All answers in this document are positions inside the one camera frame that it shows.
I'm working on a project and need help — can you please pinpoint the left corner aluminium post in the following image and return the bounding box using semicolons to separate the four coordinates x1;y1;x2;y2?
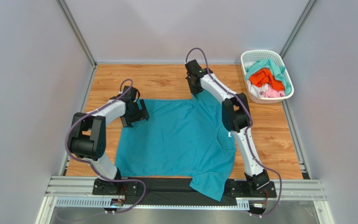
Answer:
56;0;97;68

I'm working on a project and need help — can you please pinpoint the aluminium front rail frame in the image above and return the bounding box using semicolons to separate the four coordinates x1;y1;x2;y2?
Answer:
35;176;334;224

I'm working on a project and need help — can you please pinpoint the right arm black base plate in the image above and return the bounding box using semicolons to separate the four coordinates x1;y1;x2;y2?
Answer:
224;179;278;198

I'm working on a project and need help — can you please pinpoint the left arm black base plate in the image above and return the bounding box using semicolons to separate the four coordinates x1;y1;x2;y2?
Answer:
92;179;140;196

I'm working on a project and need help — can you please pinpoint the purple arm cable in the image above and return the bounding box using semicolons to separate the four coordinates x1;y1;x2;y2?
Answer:
185;47;282;217
64;78;147;215

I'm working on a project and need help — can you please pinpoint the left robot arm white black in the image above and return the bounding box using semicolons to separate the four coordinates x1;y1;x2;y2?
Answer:
65;86;150;182

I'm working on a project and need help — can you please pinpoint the teal t shirt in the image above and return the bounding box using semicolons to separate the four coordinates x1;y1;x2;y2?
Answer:
115;91;236;201

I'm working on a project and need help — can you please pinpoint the right corner aluminium post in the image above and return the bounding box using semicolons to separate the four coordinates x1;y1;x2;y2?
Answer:
280;0;318;59

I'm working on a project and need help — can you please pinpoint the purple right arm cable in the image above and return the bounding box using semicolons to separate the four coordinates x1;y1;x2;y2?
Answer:
185;47;282;217

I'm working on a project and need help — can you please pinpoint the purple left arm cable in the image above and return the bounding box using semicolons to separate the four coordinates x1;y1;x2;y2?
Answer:
64;78;147;215

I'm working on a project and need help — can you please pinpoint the white shirt in basket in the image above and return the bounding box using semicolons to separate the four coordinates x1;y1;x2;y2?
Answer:
246;80;269;98

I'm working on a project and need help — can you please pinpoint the corner aluminium post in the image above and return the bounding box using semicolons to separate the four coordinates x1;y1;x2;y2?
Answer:
56;0;97;68
280;0;318;59

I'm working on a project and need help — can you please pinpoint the light teal shirt in basket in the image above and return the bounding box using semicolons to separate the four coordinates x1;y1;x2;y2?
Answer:
244;58;293;96

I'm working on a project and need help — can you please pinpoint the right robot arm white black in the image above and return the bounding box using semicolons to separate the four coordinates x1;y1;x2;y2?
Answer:
185;60;270;190

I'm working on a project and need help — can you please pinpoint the orange shirt in basket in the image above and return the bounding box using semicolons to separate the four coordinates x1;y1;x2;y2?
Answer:
249;68;285;91

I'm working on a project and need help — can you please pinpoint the pink shirt in basket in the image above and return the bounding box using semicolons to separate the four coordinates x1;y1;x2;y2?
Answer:
262;86;285;98

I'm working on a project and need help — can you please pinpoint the white plastic laundry basket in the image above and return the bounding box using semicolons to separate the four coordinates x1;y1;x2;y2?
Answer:
241;50;294;104

